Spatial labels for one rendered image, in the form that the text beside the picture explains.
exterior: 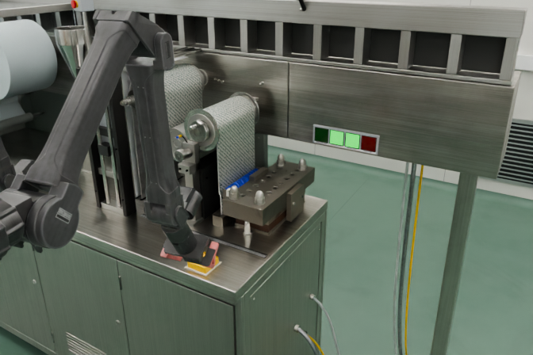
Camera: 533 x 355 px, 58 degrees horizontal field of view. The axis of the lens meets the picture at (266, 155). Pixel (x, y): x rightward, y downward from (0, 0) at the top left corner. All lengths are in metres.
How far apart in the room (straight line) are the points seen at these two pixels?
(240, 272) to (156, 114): 0.69
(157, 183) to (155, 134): 0.11
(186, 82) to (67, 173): 1.10
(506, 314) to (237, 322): 1.82
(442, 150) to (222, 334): 0.92
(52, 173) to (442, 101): 1.20
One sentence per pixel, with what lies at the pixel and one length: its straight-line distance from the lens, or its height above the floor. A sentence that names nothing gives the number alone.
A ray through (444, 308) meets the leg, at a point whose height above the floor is 0.48.
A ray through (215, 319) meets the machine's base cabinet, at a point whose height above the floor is 0.74.
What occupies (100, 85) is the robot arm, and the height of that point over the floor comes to 1.60.
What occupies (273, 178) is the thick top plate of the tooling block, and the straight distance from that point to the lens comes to 1.80.
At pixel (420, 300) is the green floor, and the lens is 2.97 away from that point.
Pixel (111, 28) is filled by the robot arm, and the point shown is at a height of 1.68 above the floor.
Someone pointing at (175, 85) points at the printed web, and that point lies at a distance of 1.80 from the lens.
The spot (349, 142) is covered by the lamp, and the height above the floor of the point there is 1.18.
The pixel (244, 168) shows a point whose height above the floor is 1.06.
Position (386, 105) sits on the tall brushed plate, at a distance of 1.68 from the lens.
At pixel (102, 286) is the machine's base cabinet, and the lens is 1.95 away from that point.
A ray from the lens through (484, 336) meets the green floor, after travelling 2.85.
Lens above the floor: 1.79
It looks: 22 degrees down
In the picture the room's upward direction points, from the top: straight up
